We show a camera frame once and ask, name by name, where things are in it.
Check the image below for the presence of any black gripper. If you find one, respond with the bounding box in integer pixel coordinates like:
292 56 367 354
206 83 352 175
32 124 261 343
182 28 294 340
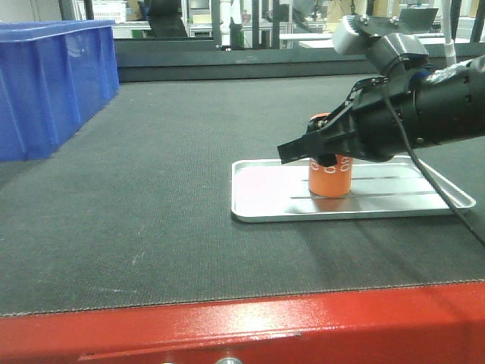
277 77 419 167

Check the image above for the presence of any orange cylindrical capacitor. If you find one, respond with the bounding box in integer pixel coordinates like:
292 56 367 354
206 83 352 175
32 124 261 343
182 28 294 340
307 111 354 198

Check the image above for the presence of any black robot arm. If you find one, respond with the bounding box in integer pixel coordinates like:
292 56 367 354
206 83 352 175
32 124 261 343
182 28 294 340
277 57 484 166

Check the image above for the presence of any silver metal tray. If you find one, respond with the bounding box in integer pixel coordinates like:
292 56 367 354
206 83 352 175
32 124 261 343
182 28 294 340
230 155 477 224

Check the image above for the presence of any blue plastic crate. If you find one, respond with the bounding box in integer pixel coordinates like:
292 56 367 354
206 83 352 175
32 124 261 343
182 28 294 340
1 20 119 162

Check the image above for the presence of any black cable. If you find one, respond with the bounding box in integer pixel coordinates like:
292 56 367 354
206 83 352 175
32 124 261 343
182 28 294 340
373 77 485 246

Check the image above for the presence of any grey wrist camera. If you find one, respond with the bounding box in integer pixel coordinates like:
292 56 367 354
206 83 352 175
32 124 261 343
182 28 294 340
332 14 429 76

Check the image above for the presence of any red conveyor frame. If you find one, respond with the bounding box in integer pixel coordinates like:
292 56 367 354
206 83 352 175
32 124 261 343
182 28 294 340
1 282 484 363

